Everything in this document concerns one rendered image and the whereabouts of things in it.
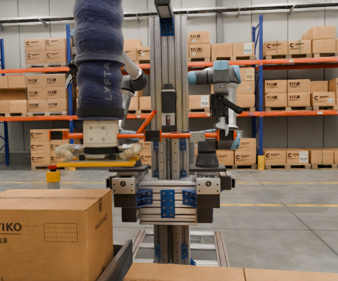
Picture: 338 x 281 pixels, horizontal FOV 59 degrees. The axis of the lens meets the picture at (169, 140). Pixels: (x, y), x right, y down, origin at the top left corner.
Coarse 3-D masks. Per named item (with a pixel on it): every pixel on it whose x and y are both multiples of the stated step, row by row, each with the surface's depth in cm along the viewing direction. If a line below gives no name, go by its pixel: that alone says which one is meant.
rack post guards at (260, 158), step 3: (258, 156) 821; (261, 156) 819; (258, 159) 822; (261, 159) 819; (258, 162) 822; (261, 162) 820; (258, 165) 822; (261, 165) 820; (69, 168) 873; (72, 168) 871; (75, 168) 877; (258, 168) 823; (261, 168) 820
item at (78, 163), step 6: (84, 156) 136; (114, 156) 135; (60, 162) 133; (66, 162) 132; (72, 162) 132; (78, 162) 132; (84, 162) 132; (90, 162) 132; (96, 162) 132; (102, 162) 132; (108, 162) 132; (114, 162) 132; (120, 162) 132; (126, 162) 132; (132, 162) 132
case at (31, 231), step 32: (32, 192) 162; (64, 192) 161; (96, 192) 160; (0, 224) 132; (32, 224) 131; (64, 224) 129; (96, 224) 142; (0, 256) 133; (32, 256) 131; (64, 256) 130; (96, 256) 141
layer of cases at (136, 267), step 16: (128, 272) 155; (144, 272) 155; (160, 272) 154; (176, 272) 154; (192, 272) 154; (208, 272) 153; (224, 272) 153; (240, 272) 153; (256, 272) 153; (272, 272) 152; (288, 272) 152; (304, 272) 152; (320, 272) 152
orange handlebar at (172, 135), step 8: (72, 136) 142; (80, 136) 142; (120, 136) 142; (128, 136) 142; (136, 136) 142; (168, 136) 142; (176, 136) 142; (184, 136) 142; (208, 136) 142; (216, 136) 142
